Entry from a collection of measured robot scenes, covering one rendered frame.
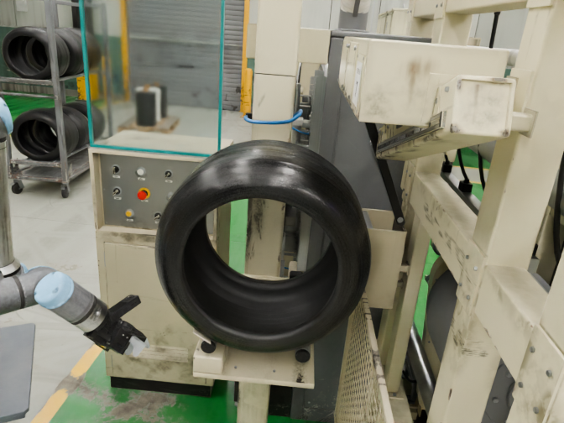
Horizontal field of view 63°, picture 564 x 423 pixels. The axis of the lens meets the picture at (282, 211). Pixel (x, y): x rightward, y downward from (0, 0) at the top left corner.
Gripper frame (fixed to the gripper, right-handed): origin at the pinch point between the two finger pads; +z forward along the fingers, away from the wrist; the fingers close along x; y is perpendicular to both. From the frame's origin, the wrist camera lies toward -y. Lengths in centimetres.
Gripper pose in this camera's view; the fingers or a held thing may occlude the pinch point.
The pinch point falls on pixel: (147, 343)
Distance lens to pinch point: 150.2
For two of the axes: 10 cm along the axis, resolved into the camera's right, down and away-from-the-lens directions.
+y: -3.2, 7.8, -5.4
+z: 4.6, 6.2, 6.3
